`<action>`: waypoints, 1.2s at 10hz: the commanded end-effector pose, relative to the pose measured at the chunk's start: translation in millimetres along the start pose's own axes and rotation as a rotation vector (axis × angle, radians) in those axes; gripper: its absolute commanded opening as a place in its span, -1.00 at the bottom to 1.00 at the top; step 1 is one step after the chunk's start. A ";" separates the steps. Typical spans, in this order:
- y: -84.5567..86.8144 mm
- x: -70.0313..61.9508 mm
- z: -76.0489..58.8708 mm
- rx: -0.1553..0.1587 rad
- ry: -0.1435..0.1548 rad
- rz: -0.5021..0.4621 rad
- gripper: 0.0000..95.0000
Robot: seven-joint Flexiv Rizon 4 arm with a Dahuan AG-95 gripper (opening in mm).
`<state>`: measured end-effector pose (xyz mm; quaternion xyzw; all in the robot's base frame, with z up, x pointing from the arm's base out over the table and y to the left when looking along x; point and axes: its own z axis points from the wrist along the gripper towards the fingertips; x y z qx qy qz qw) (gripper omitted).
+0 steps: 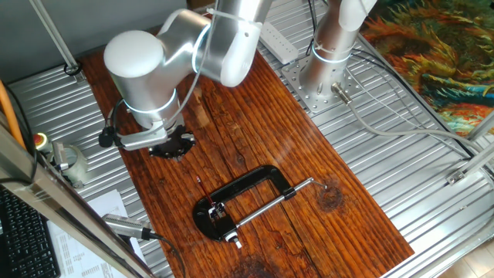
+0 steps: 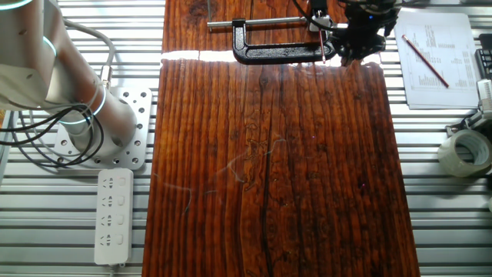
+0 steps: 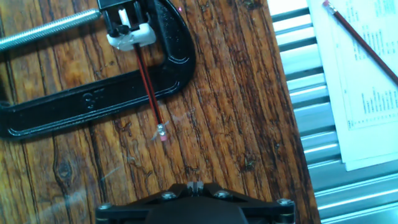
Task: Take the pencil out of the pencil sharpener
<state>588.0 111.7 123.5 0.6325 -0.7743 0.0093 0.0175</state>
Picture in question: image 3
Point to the black C-clamp with steel screw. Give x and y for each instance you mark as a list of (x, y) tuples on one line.
[(93, 99)]

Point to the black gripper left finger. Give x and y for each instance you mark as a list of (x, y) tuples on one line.
[(124, 211)]

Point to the printed white paper sheets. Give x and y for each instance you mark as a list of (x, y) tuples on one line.
[(367, 130)]

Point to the brown wooden board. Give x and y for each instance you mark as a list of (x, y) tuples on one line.
[(233, 109)]

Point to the red pencil with eraser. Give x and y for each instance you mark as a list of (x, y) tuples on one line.
[(363, 43)]

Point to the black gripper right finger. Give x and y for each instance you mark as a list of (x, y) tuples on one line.
[(267, 211)]

